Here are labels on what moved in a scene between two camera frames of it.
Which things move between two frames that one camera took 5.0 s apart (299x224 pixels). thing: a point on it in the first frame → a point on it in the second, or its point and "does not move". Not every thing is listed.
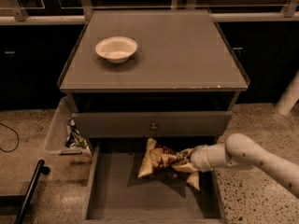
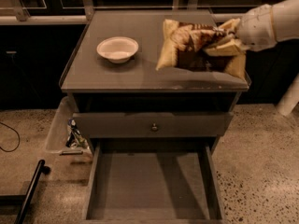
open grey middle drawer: (116, 194) does not move
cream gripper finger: (185, 168) → (232, 49)
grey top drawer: (156, 124) does not move
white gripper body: (199, 160) → (258, 27)
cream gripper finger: (186, 152) → (232, 24)
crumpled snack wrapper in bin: (74, 138) does not move
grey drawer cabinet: (164, 75) does not move
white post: (291, 97) does not move
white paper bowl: (116, 49) does not move
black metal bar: (23, 200) does not move
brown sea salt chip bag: (161, 159) → (183, 46)
